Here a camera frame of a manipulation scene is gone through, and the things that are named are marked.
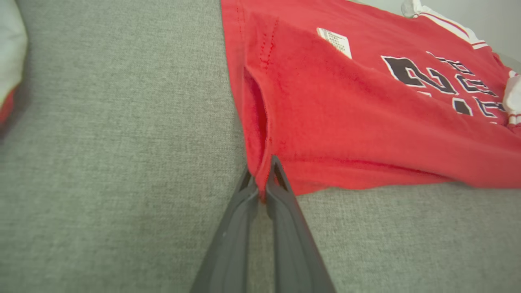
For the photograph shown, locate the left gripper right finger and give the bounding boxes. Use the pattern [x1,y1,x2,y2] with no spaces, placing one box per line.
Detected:
[265,155,336,293]

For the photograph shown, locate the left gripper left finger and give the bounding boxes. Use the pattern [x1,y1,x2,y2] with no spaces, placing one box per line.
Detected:
[190,165,260,293]

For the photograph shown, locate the red Bulls 23 jersey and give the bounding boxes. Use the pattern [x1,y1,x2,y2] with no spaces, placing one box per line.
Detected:
[220,0,521,201]

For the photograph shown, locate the red shorts with white trim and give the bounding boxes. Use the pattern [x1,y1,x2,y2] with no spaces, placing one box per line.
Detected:
[0,0,28,127]

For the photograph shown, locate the grey fabric sofa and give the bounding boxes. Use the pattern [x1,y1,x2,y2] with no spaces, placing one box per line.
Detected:
[0,0,521,293]

